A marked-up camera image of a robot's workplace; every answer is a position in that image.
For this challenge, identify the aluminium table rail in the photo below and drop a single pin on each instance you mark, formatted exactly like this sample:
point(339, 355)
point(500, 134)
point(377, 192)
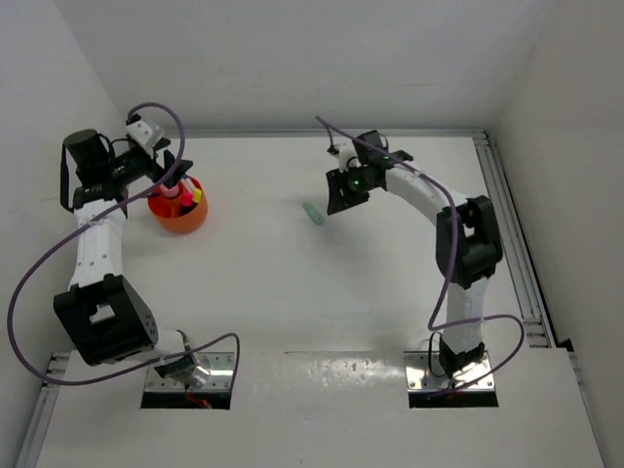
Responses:
point(524, 278)
point(40, 419)

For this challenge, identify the right aluminium table rail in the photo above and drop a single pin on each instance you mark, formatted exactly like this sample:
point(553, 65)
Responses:
point(524, 278)

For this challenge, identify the black pink highlighter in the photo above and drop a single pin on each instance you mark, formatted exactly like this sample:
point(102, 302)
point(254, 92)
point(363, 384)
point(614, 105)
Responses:
point(186, 204)

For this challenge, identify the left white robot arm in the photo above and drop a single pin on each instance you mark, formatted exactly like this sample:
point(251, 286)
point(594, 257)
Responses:
point(104, 316)

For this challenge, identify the orange round organizer container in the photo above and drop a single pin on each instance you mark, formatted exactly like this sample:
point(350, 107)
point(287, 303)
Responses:
point(166, 210)

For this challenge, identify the left aluminium table rail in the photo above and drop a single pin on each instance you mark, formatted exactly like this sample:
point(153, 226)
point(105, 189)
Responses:
point(40, 419)

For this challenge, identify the pale green highlighter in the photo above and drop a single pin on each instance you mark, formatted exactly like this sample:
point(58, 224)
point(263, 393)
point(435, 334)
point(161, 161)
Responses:
point(313, 213)

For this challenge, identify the white pen blue cap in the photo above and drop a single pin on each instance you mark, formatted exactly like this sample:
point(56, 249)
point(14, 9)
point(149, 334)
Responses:
point(188, 185)

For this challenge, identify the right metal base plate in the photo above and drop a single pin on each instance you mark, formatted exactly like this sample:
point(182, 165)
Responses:
point(425, 374)

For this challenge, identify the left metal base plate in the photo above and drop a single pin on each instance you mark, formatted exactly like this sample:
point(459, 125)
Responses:
point(214, 370)

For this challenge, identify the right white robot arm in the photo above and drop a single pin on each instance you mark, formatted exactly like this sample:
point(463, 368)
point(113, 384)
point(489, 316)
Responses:
point(468, 246)

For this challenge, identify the metal base plate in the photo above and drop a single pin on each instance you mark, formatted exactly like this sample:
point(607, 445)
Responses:
point(214, 370)
point(425, 374)

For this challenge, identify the pink glue stick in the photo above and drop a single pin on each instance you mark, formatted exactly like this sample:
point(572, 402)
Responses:
point(169, 192)

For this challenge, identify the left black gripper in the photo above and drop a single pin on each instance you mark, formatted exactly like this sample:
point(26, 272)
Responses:
point(154, 172)

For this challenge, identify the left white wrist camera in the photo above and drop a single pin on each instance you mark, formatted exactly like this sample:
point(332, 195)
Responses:
point(146, 134)

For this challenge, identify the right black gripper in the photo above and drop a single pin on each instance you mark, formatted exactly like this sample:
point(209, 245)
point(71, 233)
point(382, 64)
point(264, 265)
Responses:
point(341, 198)

